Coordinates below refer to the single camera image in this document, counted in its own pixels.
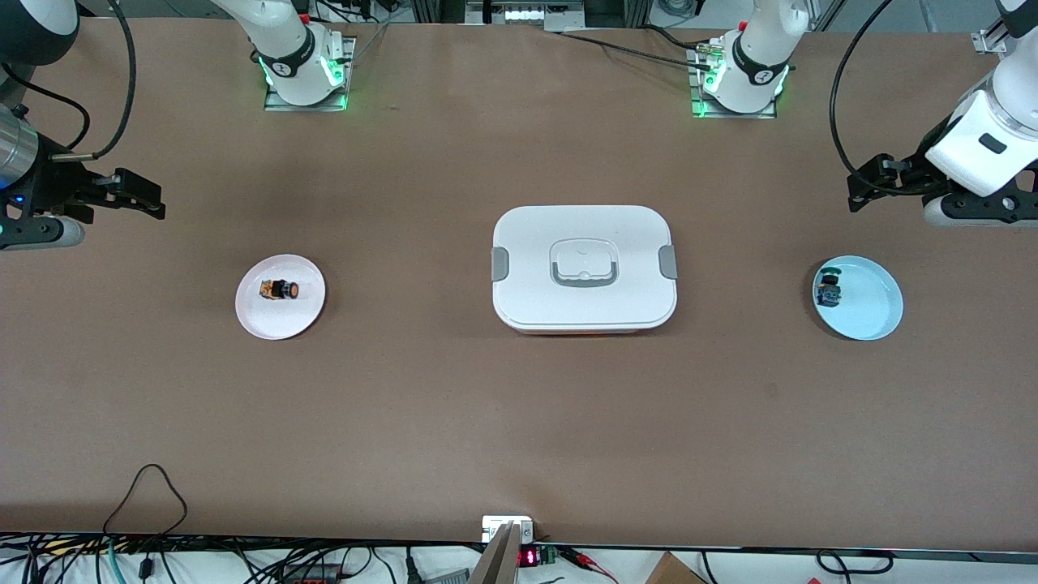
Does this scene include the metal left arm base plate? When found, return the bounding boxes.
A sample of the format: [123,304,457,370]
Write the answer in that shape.
[688,42,778,120]

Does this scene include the white lunch box grey clips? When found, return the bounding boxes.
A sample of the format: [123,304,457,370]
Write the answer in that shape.
[491,205,678,335]

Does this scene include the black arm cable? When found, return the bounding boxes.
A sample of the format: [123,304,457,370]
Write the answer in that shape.
[49,0,137,160]
[828,0,894,176]

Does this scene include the aluminium frame profile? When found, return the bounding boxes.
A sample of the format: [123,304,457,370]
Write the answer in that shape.
[972,0,1038,54]

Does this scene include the black cable across tabletop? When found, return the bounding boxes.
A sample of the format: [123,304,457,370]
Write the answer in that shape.
[551,28,716,66]

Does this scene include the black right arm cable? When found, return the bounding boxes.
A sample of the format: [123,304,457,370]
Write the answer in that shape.
[49,0,137,160]

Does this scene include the brown cardboard box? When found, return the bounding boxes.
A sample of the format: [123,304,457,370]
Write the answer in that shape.
[645,552,708,584]

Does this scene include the light blue round plate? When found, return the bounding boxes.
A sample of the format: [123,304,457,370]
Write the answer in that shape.
[813,255,904,341]

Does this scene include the black flat cable loop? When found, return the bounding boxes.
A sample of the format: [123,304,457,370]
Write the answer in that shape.
[815,549,894,574]

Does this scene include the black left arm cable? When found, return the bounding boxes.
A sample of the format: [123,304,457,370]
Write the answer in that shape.
[828,0,894,176]

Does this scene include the pink round plate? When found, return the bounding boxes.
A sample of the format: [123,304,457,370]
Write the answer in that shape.
[235,254,327,341]

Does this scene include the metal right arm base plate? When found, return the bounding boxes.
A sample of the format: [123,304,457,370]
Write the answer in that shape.
[264,34,358,112]

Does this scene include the black looped cable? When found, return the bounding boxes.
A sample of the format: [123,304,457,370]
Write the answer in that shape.
[103,463,189,554]

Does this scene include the grey aluminium bar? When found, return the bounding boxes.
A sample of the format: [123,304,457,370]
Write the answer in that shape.
[466,522,522,584]

